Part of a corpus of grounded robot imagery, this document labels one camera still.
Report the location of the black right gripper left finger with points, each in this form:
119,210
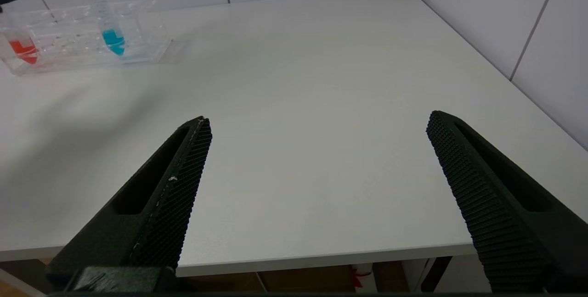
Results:
165,214

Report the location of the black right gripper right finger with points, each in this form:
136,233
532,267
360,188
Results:
496,214

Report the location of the test tube with red pigment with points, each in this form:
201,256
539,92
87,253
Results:
24,50

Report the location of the test tube with blue pigment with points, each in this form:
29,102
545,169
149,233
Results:
113,41

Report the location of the clear plastic test tube rack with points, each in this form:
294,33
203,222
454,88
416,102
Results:
142,40

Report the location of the black slanted bar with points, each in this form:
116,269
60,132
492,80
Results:
436,271

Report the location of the white table leg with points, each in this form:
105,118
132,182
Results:
363,276

